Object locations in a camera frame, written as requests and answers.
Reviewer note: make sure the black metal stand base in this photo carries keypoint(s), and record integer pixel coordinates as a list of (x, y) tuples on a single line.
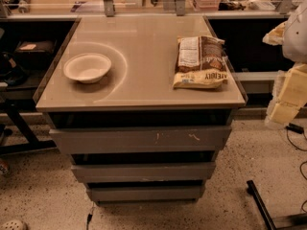
[(290, 222)]

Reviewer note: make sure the black box with label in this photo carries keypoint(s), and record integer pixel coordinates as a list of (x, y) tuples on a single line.
[(35, 54)]

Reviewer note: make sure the brown yellow snack bag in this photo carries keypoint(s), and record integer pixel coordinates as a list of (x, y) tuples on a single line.
[(200, 63)]

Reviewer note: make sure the grey drawer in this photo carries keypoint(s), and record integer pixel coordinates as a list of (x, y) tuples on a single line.
[(147, 193), (143, 172), (140, 139)]

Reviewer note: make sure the grey top drawer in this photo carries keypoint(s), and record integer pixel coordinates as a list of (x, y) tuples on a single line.
[(140, 139)]

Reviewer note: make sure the black power adapter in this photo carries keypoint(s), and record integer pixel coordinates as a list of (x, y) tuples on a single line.
[(295, 128)]

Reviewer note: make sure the grey drawer cabinet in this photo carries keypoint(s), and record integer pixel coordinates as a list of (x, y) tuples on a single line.
[(137, 91)]

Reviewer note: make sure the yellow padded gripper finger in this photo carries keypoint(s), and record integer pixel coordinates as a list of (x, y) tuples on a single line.
[(289, 95)]

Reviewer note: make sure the white paper bowl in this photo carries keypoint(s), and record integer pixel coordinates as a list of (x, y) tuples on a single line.
[(87, 67)]

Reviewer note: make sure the black table leg frame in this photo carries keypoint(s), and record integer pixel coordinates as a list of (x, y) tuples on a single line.
[(33, 143)]

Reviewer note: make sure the white perforated shoe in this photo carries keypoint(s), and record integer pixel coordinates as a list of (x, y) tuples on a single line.
[(14, 224)]

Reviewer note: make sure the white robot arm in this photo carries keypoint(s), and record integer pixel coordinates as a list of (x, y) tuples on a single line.
[(291, 35)]

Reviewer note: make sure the grey bottom drawer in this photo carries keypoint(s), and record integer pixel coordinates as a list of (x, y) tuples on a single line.
[(147, 193)]

